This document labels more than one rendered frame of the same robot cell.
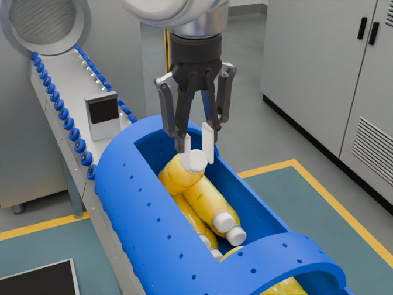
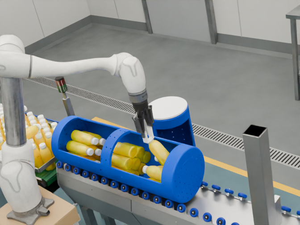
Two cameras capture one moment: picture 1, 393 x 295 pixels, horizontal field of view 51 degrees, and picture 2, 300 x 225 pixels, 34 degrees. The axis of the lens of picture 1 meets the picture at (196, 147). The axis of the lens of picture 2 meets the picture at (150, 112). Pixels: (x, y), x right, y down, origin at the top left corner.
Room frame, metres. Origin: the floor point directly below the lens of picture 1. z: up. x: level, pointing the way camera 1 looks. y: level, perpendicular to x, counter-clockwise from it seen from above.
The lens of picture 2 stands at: (2.58, -0.61, 2.57)
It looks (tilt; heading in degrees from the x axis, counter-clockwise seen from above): 29 degrees down; 162
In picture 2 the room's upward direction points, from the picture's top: 13 degrees counter-clockwise
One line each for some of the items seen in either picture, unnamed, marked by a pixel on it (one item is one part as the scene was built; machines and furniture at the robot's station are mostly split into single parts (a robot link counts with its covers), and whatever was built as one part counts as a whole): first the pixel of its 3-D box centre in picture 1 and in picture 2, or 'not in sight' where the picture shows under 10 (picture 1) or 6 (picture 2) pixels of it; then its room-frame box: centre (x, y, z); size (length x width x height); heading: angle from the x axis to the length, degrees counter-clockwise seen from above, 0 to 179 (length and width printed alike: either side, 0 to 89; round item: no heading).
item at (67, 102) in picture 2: not in sight; (86, 161); (-0.54, -0.17, 0.55); 0.04 x 0.04 x 1.10; 28
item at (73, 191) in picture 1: (69, 173); not in sight; (1.74, 0.68, 0.31); 0.06 x 0.06 x 0.63; 28
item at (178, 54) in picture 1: (196, 60); (141, 107); (0.58, 0.00, 1.44); 0.08 x 0.07 x 0.09; 118
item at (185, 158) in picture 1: (184, 150); (150, 132); (0.57, 0.02, 1.28); 0.03 x 0.01 x 0.07; 28
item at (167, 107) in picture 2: not in sight; (165, 107); (-0.02, 0.34, 1.03); 0.28 x 0.28 x 0.01
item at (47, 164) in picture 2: not in sight; (63, 152); (-0.10, -0.35, 0.96); 0.40 x 0.01 x 0.03; 118
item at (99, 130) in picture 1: (104, 117); (272, 214); (1.15, 0.30, 1.00); 0.10 x 0.04 x 0.15; 118
